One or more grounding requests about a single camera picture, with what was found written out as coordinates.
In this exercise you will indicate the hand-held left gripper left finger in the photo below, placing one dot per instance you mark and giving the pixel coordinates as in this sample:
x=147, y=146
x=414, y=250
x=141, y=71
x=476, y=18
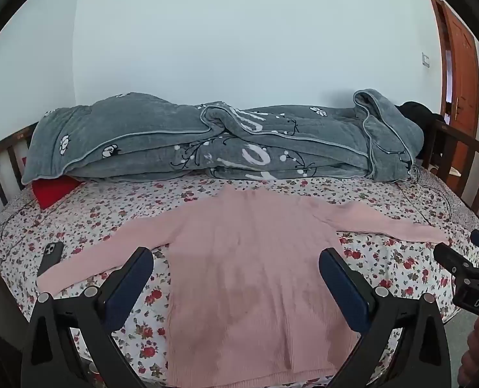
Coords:
x=128, y=287

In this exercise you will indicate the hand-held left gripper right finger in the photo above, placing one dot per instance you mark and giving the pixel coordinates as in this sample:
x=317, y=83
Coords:
x=344, y=287

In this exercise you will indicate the pink knit sweater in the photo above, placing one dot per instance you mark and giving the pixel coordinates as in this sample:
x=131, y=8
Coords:
x=243, y=270

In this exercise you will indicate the floral bedsheet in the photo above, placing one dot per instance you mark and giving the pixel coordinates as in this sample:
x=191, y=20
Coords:
x=102, y=210

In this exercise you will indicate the black smartphone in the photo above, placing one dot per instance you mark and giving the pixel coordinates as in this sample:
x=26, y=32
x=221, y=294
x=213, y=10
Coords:
x=50, y=258

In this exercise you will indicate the red cloth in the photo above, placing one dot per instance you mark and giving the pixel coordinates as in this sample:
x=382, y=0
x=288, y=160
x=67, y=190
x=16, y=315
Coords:
x=55, y=192

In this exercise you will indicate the dark cloth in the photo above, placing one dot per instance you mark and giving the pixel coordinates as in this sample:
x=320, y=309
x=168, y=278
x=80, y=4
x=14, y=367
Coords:
x=419, y=115

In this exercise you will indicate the grey flower print blanket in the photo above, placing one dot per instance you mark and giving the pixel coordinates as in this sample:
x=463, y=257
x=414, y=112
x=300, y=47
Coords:
x=142, y=141

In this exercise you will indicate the brown wooden door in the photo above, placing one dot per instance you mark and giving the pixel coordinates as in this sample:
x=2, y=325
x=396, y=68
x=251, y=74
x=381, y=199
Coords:
x=463, y=72

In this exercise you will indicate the dark wooden headboard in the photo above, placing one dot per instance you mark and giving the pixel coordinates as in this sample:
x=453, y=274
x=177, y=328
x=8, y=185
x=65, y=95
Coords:
x=5, y=157

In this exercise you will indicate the wooden bed rail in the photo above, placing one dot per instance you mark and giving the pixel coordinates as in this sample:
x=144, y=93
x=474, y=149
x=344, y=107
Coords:
x=461, y=161

